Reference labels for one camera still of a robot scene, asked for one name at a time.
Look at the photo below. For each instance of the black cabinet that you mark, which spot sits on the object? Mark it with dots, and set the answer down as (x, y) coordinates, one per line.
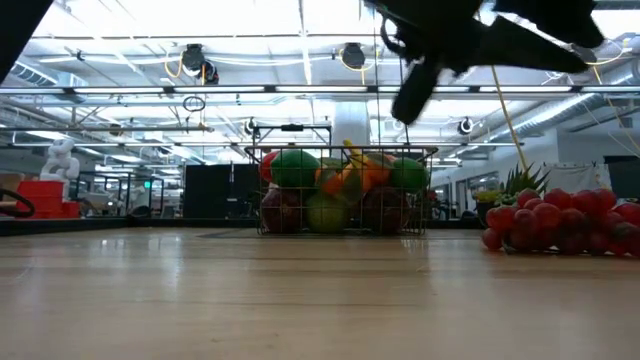
(220, 190)

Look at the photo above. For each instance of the black screen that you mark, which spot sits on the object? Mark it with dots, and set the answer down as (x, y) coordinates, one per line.
(622, 175)

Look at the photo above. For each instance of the long ceiling light bar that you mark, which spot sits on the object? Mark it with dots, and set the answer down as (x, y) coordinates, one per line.
(225, 90)

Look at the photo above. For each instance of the green pear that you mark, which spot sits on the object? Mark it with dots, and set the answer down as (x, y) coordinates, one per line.
(327, 214)

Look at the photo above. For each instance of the white building column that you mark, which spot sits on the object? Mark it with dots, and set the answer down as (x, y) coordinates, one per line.
(350, 125)

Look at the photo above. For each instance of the dark red apple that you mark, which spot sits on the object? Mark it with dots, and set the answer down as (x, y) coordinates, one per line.
(386, 210)
(281, 211)

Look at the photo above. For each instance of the large green lime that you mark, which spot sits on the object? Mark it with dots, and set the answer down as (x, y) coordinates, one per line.
(295, 170)

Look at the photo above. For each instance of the black gantry frame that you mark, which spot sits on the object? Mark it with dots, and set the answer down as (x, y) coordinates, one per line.
(292, 128)

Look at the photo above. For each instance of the red grape bunch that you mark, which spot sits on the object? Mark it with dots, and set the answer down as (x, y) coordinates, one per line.
(560, 220)

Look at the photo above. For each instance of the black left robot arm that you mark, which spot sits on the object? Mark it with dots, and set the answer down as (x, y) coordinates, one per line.
(17, 30)

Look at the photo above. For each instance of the silver ventilation duct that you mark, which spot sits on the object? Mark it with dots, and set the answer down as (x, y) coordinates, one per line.
(575, 112)

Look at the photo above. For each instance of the orange-red mini pumpkin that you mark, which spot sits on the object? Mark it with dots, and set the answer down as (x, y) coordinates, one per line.
(386, 167)

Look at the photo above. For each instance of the white humanoid figure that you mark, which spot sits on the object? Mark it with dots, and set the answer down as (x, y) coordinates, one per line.
(60, 160)

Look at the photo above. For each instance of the red plastic crate stack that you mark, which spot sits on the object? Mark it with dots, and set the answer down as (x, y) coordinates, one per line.
(45, 200)

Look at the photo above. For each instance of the white draped cloth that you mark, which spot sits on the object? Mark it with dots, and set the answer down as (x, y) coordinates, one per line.
(575, 177)

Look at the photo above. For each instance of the green succulent plant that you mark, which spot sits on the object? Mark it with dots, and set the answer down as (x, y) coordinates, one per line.
(522, 182)

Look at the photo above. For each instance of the black aluminium table frame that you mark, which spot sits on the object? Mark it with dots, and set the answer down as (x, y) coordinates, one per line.
(125, 225)

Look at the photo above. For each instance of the yellow-orange mango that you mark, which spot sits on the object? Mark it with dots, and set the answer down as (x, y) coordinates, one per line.
(367, 175)

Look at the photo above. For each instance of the yellow banana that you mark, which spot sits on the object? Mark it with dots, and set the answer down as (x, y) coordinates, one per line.
(354, 152)

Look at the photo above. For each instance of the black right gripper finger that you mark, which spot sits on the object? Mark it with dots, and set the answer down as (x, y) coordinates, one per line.
(530, 50)
(415, 92)

